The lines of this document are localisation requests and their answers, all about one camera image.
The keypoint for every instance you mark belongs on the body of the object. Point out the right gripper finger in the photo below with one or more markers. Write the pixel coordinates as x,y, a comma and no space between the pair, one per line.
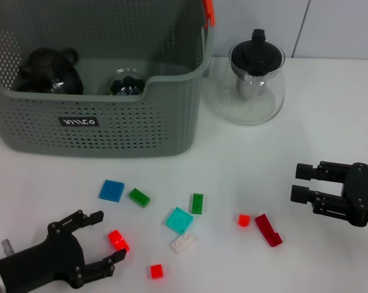
304,171
302,193

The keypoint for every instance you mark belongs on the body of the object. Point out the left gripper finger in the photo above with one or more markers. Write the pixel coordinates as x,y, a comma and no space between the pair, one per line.
80,219
104,267

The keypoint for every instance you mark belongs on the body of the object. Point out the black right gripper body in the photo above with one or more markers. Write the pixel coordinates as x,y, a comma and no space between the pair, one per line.
363,195

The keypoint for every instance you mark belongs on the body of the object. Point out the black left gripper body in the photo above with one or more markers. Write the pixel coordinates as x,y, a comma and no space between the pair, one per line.
46,262

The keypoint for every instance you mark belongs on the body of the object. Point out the glass teacup black sleeve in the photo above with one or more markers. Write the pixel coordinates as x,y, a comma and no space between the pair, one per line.
66,81
127,84

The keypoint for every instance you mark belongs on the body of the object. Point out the grey perforated plastic storage bin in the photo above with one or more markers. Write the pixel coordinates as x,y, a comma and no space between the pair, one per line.
141,128

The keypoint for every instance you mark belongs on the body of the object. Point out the bright red toy brick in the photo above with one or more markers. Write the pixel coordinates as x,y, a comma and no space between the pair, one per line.
116,238

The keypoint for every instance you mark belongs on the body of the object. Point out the blue square toy plate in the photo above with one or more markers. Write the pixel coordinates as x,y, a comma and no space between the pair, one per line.
112,190

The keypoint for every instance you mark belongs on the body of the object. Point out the dark red long brick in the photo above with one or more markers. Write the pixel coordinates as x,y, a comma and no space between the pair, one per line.
267,232

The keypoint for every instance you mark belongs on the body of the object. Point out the small red toy brick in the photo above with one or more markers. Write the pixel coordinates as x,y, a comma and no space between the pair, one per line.
157,271
244,220

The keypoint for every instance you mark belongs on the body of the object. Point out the green toy brick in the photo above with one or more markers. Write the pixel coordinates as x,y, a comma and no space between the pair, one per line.
139,197
197,204

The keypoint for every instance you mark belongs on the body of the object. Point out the clear glass teapot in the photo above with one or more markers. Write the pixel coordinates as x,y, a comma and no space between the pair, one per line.
263,103

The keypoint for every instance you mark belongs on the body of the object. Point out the white toy brick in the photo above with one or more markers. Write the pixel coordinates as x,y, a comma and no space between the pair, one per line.
182,242

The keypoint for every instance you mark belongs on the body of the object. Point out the teal square toy plate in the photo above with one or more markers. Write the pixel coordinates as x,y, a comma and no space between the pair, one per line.
179,220

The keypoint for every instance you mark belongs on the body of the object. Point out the black lid with steel strainer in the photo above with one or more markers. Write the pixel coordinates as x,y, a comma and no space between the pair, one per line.
257,55

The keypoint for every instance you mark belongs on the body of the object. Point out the dark clay teapot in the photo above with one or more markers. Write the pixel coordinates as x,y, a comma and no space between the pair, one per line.
34,65

